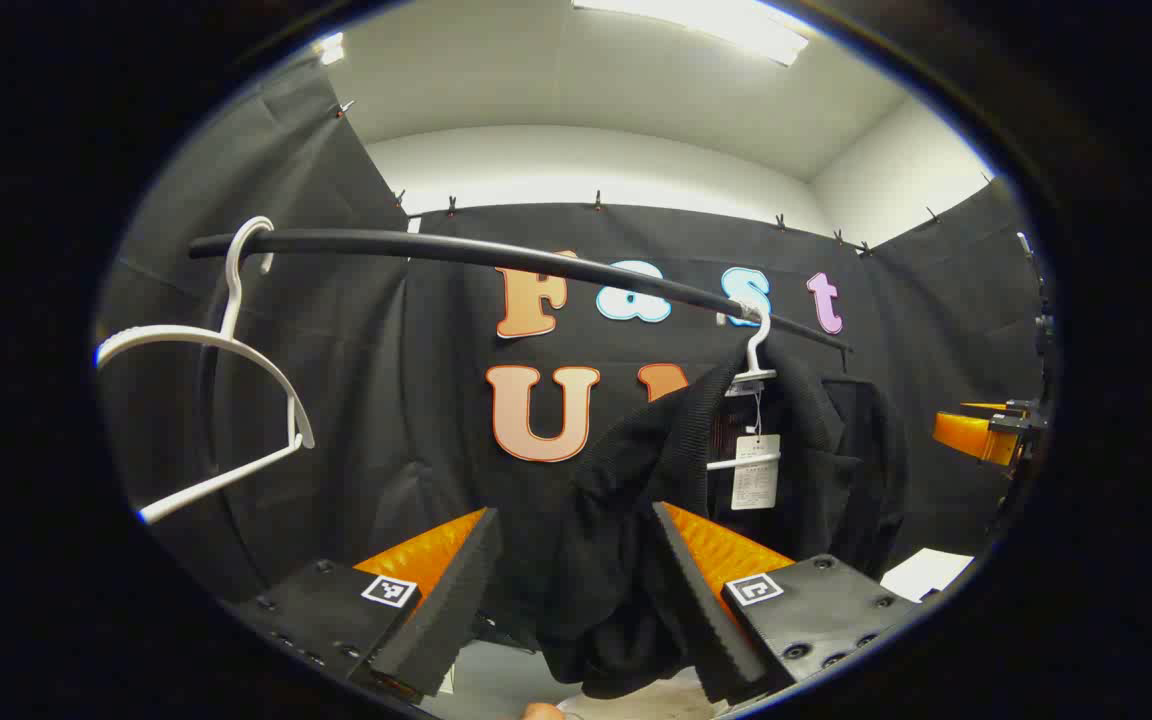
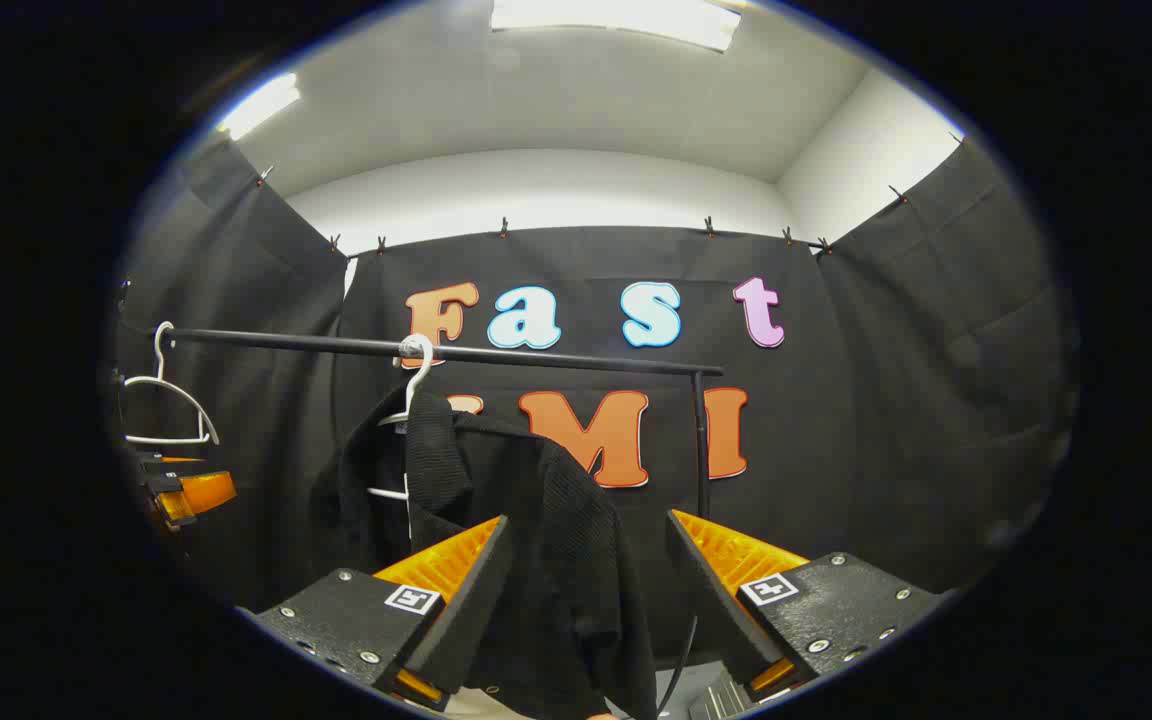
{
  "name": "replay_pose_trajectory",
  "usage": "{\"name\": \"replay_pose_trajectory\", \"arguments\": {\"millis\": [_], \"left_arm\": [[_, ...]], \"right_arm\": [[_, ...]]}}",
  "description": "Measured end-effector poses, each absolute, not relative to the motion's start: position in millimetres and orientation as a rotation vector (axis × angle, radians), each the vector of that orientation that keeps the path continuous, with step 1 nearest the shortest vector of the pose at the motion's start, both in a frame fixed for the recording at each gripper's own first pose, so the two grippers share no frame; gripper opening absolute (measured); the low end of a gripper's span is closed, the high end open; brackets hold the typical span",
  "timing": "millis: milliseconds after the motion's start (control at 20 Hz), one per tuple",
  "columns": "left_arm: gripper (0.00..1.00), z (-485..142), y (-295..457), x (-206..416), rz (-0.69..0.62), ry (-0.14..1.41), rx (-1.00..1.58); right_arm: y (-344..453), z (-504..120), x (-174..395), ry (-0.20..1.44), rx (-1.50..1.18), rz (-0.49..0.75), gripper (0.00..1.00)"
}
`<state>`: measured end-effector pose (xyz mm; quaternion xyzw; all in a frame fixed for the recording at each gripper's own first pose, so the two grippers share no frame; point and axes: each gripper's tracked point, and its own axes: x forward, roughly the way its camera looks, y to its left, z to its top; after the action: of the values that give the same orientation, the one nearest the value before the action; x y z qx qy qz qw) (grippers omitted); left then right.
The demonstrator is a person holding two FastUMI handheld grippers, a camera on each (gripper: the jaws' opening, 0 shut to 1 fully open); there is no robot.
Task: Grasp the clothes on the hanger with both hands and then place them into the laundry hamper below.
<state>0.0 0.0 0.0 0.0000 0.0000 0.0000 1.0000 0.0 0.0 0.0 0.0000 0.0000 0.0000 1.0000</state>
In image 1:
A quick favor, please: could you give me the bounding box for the white plastic hanger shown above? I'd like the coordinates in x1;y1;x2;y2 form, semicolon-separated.
96;216;317;526
706;298;785;473

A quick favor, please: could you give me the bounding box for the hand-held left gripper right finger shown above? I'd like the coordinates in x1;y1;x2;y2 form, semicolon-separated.
650;500;923;707

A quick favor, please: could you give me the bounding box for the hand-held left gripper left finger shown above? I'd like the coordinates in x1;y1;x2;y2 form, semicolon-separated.
234;507;503;701

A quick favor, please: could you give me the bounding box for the black clothes rack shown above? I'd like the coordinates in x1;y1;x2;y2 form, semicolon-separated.
188;228;853;373

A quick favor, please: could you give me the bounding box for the black backdrop cloth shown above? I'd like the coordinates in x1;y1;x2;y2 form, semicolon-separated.
96;60;1045;611

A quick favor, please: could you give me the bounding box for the black knit garment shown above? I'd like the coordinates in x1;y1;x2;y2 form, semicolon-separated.
534;345;913;701

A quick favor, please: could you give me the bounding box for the white paper garment tag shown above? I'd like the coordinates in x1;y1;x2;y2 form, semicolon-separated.
731;434;782;511

